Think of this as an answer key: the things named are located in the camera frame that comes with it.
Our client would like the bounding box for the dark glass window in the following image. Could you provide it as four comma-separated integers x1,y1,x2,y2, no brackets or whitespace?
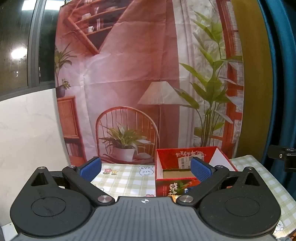
0,0,61,101

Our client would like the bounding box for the blue curtain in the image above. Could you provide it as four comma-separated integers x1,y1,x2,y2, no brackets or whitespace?
257,0,296,197

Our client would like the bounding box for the green checked bunny tablecloth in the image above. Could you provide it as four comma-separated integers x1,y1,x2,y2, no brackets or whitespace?
90,155,296,239

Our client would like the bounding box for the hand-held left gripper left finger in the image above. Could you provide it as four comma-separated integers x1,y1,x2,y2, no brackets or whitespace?
28,156,115,207

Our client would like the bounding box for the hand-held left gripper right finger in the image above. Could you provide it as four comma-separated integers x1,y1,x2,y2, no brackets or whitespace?
177,156,263,207

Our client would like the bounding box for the red cardboard box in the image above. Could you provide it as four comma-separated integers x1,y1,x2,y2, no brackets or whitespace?
154,146,238,197

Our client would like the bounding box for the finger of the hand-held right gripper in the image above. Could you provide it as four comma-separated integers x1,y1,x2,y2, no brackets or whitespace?
268,145,296,172

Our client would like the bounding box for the printed room scene backdrop cloth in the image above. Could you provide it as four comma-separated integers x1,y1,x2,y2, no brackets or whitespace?
54,0,245,165

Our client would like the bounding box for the olive yellow curtain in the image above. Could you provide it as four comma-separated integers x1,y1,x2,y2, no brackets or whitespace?
231,0,276,160

